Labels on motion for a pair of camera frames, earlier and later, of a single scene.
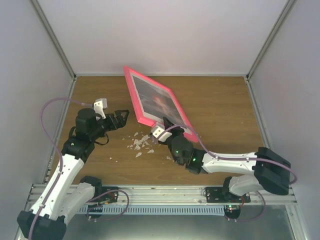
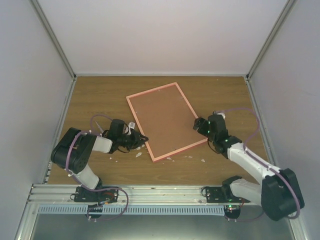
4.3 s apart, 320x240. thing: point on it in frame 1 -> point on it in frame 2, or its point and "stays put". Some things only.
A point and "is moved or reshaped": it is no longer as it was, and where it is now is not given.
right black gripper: (176, 129) -> (197, 125)
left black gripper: (120, 123) -> (137, 141)
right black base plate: (222, 194) stays put
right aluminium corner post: (290, 4) stays put
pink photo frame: (152, 101) is moved or reshaped
